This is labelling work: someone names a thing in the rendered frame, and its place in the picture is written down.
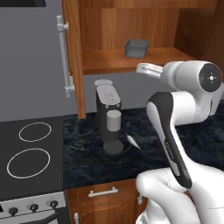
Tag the wooden drawer front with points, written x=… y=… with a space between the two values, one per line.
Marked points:
x=110 y=207

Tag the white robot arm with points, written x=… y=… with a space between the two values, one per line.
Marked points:
x=178 y=201

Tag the black oven knob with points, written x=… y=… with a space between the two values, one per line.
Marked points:
x=34 y=207
x=53 y=203
x=13 y=211

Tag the wooden cabinet door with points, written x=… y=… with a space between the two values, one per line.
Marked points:
x=74 y=58

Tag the black coffee machine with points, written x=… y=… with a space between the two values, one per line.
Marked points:
x=108 y=116

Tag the black hob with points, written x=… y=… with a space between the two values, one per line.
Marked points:
x=32 y=154

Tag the black range hood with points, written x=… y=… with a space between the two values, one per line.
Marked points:
x=22 y=3

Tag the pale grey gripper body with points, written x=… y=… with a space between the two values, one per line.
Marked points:
x=149 y=70

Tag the grey tupperware container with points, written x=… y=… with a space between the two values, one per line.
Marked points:
x=136 y=48

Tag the silver oven front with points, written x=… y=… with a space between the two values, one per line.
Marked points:
x=35 y=214

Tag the wooden wall cabinet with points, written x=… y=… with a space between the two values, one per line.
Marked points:
x=116 y=59

